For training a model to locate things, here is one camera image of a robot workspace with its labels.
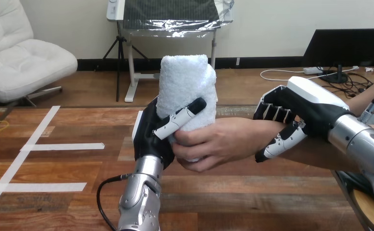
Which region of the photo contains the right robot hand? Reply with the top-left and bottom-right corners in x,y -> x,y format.
253,76 -> 354,163

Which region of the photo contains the person's hand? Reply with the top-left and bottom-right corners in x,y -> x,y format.
172,117 -> 282,173

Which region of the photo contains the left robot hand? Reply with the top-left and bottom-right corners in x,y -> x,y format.
131,97 -> 207,170

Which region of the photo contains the white towel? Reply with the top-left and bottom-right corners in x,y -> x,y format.
155,54 -> 218,163

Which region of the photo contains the person's forearm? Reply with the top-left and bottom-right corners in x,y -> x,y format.
255,117 -> 374,175

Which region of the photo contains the white power strip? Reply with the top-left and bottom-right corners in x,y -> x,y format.
303,66 -> 324,76

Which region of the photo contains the dark screen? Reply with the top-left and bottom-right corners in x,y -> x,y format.
301,28 -> 374,85

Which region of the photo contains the black tripod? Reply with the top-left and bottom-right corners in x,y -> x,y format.
102,21 -> 150,103

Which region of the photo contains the wooden seat with black rim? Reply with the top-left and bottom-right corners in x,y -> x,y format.
335,170 -> 374,231

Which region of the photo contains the foil sheet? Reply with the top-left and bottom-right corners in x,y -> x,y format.
119,0 -> 236,39

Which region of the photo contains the white cushioned chair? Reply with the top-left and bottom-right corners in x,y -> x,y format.
0,0 -> 78,108

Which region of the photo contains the tangle of cables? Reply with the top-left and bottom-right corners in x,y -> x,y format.
259,65 -> 374,99

